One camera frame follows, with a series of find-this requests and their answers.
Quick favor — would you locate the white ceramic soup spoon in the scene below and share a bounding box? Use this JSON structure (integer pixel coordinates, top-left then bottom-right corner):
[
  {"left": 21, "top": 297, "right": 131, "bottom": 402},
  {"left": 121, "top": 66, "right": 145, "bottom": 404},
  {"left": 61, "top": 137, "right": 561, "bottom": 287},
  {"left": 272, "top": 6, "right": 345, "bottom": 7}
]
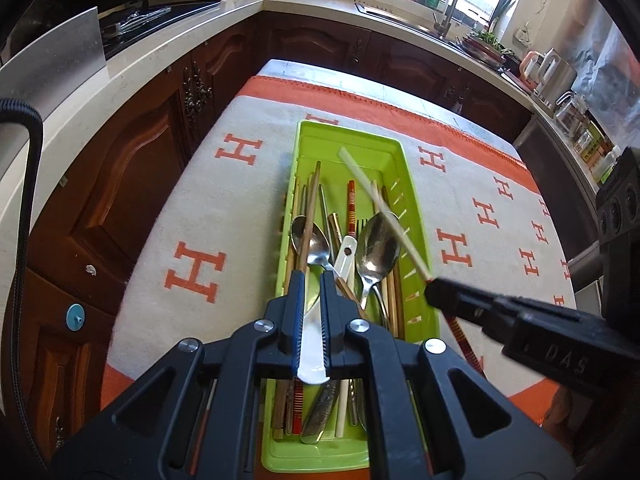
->
[{"left": 296, "top": 235, "right": 357, "bottom": 386}]

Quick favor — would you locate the cream chopstick red striped end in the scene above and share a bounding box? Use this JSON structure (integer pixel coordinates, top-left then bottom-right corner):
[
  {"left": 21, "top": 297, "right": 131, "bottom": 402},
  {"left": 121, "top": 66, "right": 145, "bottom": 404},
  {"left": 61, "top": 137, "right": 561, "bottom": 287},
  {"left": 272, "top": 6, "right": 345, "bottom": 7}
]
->
[{"left": 338, "top": 148, "right": 485, "bottom": 376}]

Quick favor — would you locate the brown wooden chopstick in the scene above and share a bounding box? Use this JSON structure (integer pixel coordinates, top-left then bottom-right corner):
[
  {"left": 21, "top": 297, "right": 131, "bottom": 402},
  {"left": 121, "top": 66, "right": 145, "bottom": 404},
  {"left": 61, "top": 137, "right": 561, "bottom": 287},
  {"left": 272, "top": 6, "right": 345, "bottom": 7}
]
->
[{"left": 297, "top": 160, "right": 321, "bottom": 272}]

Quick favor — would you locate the kitchen sink faucet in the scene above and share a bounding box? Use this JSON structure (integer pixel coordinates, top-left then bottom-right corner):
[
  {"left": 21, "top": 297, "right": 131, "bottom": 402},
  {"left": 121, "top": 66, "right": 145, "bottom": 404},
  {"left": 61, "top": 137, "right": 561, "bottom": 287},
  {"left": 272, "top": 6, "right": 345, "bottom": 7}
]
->
[{"left": 432, "top": 0, "right": 464, "bottom": 39}]

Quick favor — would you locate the orange white H-pattern cloth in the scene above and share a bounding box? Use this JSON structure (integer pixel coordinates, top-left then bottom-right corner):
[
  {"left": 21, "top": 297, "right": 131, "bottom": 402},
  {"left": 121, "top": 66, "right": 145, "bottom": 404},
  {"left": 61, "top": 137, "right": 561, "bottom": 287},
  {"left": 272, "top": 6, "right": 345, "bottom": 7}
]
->
[{"left": 101, "top": 60, "right": 575, "bottom": 403}]

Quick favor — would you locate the large steel spoon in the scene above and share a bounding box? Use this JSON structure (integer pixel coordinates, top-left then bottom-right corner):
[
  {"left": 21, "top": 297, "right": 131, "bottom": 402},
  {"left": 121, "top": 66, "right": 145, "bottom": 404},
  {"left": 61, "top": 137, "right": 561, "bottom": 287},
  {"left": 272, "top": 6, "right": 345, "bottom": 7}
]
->
[{"left": 355, "top": 212, "right": 400, "bottom": 310}]

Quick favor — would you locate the electric kettle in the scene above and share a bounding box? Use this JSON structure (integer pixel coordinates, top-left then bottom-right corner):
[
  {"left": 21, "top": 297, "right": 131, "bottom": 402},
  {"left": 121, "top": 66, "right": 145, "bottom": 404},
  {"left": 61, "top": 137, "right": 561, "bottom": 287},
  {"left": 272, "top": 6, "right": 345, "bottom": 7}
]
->
[{"left": 533, "top": 49, "right": 577, "bottom": 114}]

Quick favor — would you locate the small steel teaspoon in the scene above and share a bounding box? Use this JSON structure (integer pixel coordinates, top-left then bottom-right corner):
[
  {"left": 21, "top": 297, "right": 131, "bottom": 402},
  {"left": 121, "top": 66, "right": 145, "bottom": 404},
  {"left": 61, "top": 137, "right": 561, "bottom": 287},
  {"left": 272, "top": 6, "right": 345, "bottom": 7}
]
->
[{"left": 290, "top": 216, "right": 334, "bottom": 271}]

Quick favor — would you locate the green plastic utensil tray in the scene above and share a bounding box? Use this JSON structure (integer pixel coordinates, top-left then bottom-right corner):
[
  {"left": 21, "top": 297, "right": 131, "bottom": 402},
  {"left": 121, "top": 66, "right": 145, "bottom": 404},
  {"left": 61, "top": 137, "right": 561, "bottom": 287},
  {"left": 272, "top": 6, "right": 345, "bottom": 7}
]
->
[{"left": 259, "top": 119, "right": 442, "bottom": 475}]

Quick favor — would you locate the black cable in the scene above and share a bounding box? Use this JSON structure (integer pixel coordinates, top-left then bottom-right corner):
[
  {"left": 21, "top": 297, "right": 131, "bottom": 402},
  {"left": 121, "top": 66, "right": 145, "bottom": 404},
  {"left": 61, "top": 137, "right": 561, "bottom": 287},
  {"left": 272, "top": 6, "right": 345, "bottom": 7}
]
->
[{"left": 0, "top": 97, "right": 47, "bottom": 461}]

